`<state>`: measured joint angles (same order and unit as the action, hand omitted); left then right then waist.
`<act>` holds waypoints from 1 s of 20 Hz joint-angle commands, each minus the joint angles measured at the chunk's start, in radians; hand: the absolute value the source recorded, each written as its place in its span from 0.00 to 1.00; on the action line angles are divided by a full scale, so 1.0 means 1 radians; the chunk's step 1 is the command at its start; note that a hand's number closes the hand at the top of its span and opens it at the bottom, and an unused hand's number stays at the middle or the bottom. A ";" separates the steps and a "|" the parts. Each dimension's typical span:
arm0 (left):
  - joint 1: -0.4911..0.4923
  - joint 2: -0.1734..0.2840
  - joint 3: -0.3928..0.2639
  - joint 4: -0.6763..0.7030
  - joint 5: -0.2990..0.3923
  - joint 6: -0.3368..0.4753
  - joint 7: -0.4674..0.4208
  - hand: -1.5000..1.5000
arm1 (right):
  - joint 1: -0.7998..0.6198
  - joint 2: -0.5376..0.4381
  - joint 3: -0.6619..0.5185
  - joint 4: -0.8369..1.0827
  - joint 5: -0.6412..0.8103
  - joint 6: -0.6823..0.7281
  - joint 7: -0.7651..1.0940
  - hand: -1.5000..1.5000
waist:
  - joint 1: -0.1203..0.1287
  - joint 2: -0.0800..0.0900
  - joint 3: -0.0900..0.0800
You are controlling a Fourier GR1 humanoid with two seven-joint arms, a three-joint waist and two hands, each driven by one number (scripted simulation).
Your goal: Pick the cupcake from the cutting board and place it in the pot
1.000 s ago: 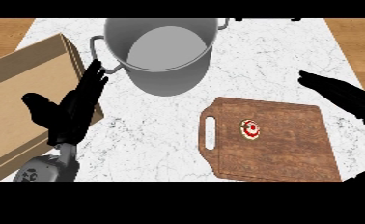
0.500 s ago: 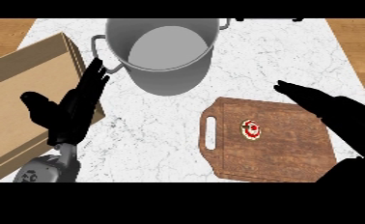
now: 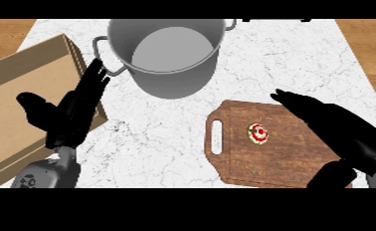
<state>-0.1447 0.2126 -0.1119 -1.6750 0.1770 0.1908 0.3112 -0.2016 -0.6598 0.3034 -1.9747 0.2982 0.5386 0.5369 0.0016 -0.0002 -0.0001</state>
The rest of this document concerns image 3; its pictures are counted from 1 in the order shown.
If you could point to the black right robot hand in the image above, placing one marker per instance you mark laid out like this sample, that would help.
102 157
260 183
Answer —
338 125

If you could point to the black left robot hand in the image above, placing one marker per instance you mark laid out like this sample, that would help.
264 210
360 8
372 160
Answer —
74 109

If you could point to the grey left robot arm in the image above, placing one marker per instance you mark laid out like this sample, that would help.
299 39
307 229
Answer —
49 170

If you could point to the brown wooden cutting board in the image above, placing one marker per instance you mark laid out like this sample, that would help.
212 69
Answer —
267 145

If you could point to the grey metal pot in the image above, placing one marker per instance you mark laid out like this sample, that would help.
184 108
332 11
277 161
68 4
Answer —
168 55

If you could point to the tan cardboard box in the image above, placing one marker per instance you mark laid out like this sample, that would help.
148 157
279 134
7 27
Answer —
37 105

